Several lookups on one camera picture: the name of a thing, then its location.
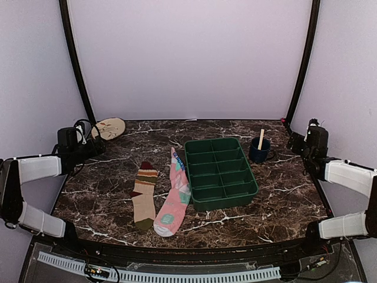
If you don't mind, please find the right black frame post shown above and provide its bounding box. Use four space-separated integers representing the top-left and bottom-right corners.
285 0 321 127

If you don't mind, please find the round beige floral coaster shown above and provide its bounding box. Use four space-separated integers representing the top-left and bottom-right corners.
91 118 125 140

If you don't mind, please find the black front rail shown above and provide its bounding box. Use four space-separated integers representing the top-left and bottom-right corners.
72 239 307 264

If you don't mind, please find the beige striped sock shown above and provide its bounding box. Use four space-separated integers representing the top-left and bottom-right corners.
130 162 158 231

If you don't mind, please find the small circuit board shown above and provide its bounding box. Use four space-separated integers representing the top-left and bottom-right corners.
84 265 110 278

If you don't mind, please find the white slotted cable duct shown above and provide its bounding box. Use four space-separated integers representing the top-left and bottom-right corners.
37 252 281 282

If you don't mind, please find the green compartment tray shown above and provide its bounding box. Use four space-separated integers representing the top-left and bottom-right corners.
184 137 259 212

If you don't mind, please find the left black frame post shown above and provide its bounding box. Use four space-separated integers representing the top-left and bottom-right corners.
58 0 96 123

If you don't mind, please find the dark blue mug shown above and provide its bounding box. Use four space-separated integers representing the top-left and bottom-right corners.
248 137 276 164

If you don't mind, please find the wooden stick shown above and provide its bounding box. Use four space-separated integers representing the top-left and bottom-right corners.
257 129 264 150

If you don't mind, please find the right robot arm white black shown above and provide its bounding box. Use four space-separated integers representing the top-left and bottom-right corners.
287 119 376 256

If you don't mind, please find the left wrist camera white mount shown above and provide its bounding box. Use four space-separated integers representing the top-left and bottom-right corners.
75 125 87 144

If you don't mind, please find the black frame post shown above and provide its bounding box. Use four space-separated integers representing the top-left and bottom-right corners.
285 0 321 127
58 0 96 123

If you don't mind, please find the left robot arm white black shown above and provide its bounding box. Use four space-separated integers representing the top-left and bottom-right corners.
1 124 105 257

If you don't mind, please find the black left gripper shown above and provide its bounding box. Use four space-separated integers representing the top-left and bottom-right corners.
70 136 107 164

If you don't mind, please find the pink patterned sock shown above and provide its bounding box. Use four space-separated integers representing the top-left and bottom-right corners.
153 147 191 238

